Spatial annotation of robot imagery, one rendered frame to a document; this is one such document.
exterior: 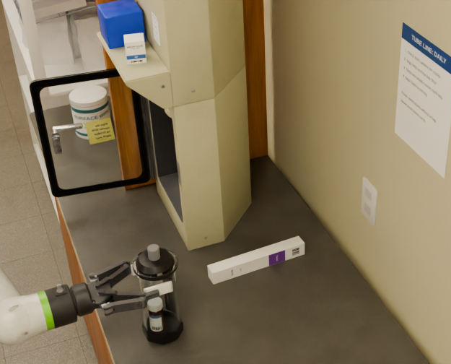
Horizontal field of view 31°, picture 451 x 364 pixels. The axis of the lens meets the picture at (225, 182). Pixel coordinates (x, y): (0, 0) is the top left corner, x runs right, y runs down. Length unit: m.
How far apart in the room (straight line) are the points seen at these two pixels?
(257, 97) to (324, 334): 0.87
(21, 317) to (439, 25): 1.09
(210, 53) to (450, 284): 0.80
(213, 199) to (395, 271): 0.54
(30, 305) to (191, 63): 0.70
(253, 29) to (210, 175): 0.51
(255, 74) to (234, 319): 0.82
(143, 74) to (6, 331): 0.69
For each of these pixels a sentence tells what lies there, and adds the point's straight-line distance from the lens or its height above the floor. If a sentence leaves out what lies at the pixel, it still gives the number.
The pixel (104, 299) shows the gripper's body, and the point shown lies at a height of 1.14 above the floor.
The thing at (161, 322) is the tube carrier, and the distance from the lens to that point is 2.05.
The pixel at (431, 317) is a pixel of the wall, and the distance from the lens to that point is 2.06.
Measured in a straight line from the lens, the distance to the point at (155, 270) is 1.95.
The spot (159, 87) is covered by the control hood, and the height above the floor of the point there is 1.48.
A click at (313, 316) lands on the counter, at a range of 2.16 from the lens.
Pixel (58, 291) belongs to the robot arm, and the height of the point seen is 1.18.
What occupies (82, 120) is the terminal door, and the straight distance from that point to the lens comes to 2.44.
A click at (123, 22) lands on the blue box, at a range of 2.19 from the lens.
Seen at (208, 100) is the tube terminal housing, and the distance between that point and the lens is 2.13.
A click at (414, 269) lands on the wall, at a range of 2.06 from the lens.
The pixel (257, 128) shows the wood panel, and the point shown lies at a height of 1.05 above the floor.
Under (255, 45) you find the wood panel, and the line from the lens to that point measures 2.55.
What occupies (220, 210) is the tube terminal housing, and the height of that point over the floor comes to 1.05.
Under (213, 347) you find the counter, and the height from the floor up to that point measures 0.94.
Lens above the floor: 2.44
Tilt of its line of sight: 35 degrees down
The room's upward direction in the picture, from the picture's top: 4 degrees counter-clockwise
